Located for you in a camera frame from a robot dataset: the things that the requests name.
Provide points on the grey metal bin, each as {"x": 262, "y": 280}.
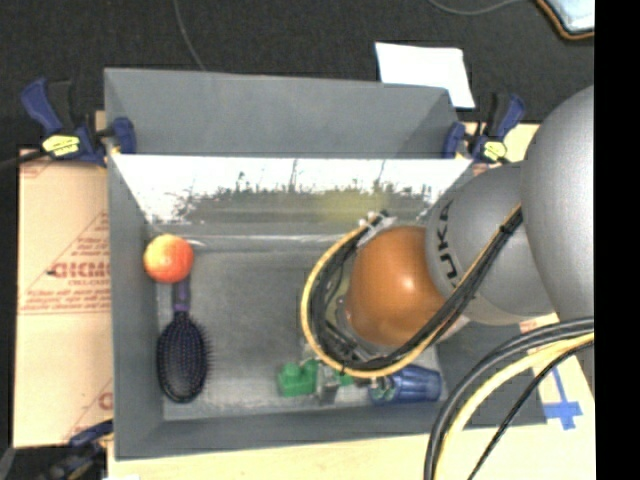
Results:
{"x": 250, "y": 288}

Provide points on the black and purple hairbrush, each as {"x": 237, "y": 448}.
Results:
{"x": 182, "y": 355}

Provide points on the brown cardboard board red print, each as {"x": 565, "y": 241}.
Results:
{"x": 55, "y": 328}

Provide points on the green toy block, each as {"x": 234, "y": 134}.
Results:
{"x": 296, "y": 379}

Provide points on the blue ribbed plastic object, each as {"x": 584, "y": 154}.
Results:
{"x": 417, "y": 383}

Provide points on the red and yellow apple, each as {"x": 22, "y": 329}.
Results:
{"x": 168, "y": 258}

